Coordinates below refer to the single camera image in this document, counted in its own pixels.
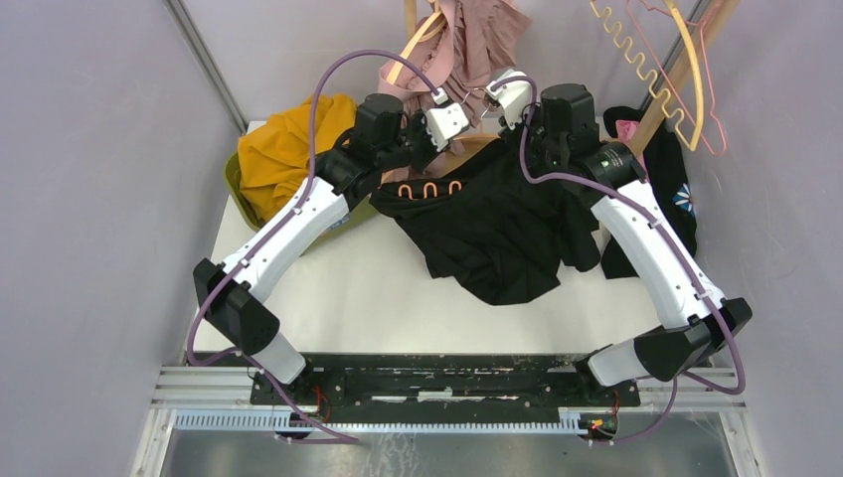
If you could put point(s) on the black cloth on table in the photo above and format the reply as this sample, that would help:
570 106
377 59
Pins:
663 161

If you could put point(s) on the black skirt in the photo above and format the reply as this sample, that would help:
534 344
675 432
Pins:
500 237

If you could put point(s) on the yellow skirt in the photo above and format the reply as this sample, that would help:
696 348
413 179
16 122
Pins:
274 157

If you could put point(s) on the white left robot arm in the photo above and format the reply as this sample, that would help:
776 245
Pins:
231 294

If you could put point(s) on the aluminium corner profile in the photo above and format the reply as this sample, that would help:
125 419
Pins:
703 26
203 55

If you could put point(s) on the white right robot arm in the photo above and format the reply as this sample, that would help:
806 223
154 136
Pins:
698 322

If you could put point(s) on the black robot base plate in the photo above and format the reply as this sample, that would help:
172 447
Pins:
441 388

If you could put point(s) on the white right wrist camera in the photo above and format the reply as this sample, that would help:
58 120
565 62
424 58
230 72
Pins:
511 93

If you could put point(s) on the pink pleated skirt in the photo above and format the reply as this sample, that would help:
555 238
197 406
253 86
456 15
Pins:
478 40

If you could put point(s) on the aluminium corner profile right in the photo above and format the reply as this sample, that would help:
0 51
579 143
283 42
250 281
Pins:
703 26

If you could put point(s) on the aluminium corner profile left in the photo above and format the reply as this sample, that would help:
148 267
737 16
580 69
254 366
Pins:
203 55

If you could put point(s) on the small pink cloth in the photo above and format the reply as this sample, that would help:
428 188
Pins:
626 129

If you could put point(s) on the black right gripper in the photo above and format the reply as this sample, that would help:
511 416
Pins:
514 135

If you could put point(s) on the cream hanger of yellow skirt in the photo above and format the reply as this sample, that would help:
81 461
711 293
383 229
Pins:
661 88

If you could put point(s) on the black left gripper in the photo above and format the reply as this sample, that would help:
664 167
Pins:
416 121

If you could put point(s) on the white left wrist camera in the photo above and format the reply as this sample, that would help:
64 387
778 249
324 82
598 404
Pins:
445 120

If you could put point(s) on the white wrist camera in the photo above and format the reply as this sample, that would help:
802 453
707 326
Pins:
511 93
445 120

